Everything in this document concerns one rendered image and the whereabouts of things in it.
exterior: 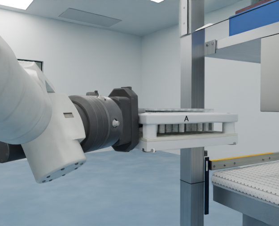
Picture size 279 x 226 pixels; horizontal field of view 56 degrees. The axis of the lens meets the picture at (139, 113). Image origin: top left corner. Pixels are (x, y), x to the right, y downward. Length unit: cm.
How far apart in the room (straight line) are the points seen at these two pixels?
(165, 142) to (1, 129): 35
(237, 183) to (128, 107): 51
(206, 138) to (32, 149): 37
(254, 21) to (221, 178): 50
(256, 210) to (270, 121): 380
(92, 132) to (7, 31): 542
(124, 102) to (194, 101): 47
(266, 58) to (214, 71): 449
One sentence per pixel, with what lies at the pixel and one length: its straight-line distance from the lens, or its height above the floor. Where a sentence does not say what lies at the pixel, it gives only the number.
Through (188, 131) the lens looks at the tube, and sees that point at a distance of 59.
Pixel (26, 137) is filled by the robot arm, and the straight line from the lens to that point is 26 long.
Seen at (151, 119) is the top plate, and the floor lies 103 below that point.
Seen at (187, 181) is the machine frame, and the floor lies 80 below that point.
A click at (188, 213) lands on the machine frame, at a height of 70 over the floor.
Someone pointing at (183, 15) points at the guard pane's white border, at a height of 137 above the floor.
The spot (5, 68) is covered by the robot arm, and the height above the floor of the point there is 108.
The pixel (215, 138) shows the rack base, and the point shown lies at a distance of 59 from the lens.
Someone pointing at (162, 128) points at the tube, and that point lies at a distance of 55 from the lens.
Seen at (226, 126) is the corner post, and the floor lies 101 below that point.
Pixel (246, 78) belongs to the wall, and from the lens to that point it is 487.
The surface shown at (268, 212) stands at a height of 76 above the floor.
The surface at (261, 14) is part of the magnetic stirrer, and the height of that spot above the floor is 132.
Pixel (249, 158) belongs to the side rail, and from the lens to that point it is 109.
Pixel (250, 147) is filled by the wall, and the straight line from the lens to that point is 485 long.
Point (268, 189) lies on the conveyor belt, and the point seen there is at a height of 83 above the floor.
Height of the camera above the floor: 106
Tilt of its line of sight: 1 degrees down
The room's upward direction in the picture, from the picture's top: straight up
